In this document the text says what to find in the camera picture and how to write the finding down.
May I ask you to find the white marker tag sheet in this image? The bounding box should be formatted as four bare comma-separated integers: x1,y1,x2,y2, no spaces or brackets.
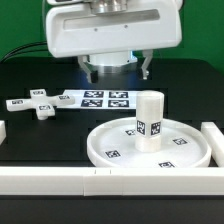
64,90,137,110

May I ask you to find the white round table top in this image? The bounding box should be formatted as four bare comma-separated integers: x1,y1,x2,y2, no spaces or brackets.
87,117,211,168

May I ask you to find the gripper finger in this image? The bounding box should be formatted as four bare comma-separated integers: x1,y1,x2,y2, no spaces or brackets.
78,56,98,83
141,50,153,80

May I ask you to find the white cross-shaped table base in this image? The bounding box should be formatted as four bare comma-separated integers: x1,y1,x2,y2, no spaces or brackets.
6,89,75,120

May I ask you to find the black cable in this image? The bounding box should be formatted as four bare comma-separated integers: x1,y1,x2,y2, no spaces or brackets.
0,41,48,64

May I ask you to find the white front rail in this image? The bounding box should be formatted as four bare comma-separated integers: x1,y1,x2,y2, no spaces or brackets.
0,167,224,196

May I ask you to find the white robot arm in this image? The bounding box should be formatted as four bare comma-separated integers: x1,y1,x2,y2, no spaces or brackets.
46,0,184,79

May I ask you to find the white right rail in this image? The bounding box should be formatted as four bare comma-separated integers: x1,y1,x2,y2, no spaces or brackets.
201,122,224,168

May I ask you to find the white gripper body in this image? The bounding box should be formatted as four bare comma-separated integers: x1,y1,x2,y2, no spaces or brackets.
46,0,182,57

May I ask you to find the white rail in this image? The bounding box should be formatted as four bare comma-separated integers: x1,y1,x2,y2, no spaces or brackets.
0,167,224,196
201,122,224,168
0,120,6,145

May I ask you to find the white left rail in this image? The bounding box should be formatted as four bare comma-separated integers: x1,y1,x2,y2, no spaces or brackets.
0,120,6,145

